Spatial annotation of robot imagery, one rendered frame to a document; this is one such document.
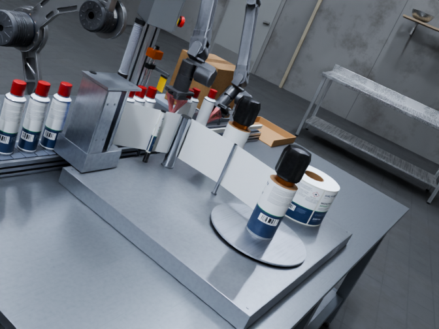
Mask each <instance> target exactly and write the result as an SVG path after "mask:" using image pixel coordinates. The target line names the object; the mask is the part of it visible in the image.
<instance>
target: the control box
mask: <svg viewBox="0 0 439 329"><path fill-rule="evenodd" d="M185 1H186V0H141V1H140V5H139V7H138V11H137V13H138V15H139V16H140V17H141V18H142V19H143V20H144V21H145V22H146V23H147V24H148V25H152V26H154V27H157V28H160V29H163V30H165V31H168V32H171V33H172V32H173V31H175V29H176V26H177V24H178V21H179V18H180V14H181V12H182V9H183V6H184V3H185Z"/></svg>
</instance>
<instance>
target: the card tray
mask: <svg viewBox="0 0 439 329"><path fill-rule="evenodd" d="M253 125H262V128H261V129H258V131H259V132H261V135H260V137H259V140H260V141H262V142H264V143H265V144H267V145H268V146H270V147H274V146H281V145H285V144H292V143H294V141H295V139H296V136H294V135H292V134H291V133H289V132H287V131H285V130H283V129H282V128H280V127H278V126H277V125H275V124H273V123H271V122H269V121H268V120H266V119H264V118H263V117H261V116H259V117H257V118H256V120H255V122H254V124H253Z"/></svg>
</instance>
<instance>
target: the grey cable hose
mask: <svg viewBox="0 0 439 329"><path fill-rule="evenodd" d="M145 24H146V22H145V21H144V20H143V19H142V18H139V17H136V18H135V24H134V27H133V29H132V32H131V36H130V39H129V42H128V46H127V48H126V51H125V55H124V57H123V60H122V63H121V65H120V66H121V67H120V69H119V71H118V74H119V75H120V76H122V77H124V78H125V79H127V77H128V73H129V69H130V66H131V64H132V60H133V58H134V54H135V52H136V48H137V46H138V42H139V39H140V36H141V32H142V30H143V27H144V26H145Z"/></svg>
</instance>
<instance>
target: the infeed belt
mask: <svg viewBox="0 0 439 329"><path fill-rule="evenodd" d="M224 127H226V125H225V126H216V127H207V128H209V129H217V128H224ZM250 131H251V133H254V132H259V131H258V130H257V129H252V130H250ZM40 142H41V141H40V140H39V143H38V146H37V150H36V152H35V153H25V152H22V151H20V150H19V149H18V148H17V145H18V142H16V143H15V146H14V150H13V154H12V155H9V156H4V155H0V161H8V160H14V159H25V158H32V157H42V156H49V155H58V154H57V153H56V152H55V151H48V150H45V149H43V148H41V147H40Z"/></svg>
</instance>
